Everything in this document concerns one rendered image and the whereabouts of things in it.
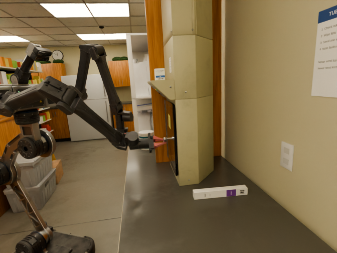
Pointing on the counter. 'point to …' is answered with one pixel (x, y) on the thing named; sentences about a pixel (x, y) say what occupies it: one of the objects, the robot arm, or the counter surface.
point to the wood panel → (154, 39)
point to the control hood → (164, 87)
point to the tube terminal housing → (192, 104)
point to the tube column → (186, 18)
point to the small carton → (159, 74)
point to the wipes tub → (145, 135)
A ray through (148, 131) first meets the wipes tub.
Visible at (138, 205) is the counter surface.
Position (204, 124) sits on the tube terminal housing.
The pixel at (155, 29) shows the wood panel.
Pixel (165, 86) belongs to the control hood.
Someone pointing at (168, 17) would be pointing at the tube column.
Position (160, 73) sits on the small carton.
